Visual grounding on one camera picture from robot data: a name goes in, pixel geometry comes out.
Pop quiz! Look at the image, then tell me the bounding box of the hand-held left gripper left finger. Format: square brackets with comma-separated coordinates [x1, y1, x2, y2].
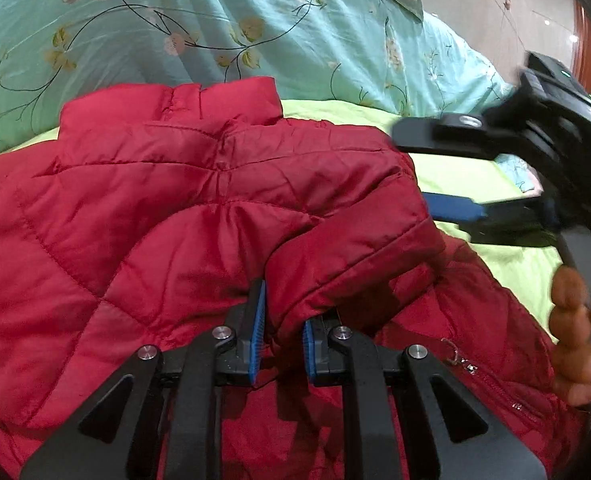
[20, 279, 269, 480]

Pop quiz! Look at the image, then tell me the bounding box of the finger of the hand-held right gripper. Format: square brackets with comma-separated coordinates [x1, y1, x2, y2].
[392, 112, 493, 157]
[422, 191, 559, 248]

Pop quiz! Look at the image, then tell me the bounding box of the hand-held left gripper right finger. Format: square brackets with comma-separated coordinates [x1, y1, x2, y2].
[300, 310, 547, 480]

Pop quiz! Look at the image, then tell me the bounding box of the red quilted jacket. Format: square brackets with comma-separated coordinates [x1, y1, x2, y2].
[0, 76, 591, 480]

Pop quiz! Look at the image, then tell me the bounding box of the person's right hand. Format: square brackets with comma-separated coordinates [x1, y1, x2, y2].
[548, 265, 591, 409]

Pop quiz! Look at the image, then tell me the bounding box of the light green blanket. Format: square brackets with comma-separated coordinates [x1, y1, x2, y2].
[0, 99, 565, 347]

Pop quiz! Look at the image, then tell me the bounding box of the brown wooden trim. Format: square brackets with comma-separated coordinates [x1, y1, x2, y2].
[574, 0, 591, 93]

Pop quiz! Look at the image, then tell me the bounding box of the teal floral quilt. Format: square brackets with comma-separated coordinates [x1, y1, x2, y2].
[0, 0, 526, 161]

